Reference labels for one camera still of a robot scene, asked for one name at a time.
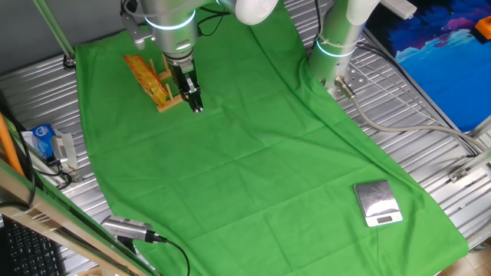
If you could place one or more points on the white power strip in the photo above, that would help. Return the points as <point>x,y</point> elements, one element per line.
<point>401,7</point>

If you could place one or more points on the wooden frame beam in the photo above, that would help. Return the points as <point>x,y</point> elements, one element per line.
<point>57,224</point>

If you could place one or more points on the aluminium corner bracket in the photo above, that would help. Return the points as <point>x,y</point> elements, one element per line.
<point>470,166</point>

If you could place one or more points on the blue tissue pack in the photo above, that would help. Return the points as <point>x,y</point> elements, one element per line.
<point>43,140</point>

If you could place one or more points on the orange woven plastic dish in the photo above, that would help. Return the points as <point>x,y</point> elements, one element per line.
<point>147,78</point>

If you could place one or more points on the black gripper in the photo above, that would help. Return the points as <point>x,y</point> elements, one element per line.
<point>183,82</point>

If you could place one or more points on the blue patterned mat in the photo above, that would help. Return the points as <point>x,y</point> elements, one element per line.
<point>441,69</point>

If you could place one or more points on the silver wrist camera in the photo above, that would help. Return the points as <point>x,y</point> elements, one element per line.
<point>136,32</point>

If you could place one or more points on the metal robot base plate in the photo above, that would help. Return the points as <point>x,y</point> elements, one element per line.
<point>354,78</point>

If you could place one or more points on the wooden dish rack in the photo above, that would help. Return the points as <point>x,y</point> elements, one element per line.
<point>170,103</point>

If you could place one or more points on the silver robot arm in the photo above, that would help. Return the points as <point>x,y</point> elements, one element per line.
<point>172,19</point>

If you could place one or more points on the grey exterior camera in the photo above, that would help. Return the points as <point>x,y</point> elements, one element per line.
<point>124,228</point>

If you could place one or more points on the black keyboard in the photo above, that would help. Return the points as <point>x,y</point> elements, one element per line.
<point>27,251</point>

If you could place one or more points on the green cloth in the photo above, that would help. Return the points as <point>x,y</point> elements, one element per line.
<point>249,161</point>

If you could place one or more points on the orange block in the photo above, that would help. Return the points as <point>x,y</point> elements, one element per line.
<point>484,27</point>

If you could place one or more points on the orange pole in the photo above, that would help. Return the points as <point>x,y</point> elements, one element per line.
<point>9,147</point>

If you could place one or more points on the green slanted pole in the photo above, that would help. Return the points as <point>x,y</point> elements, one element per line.
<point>53,25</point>

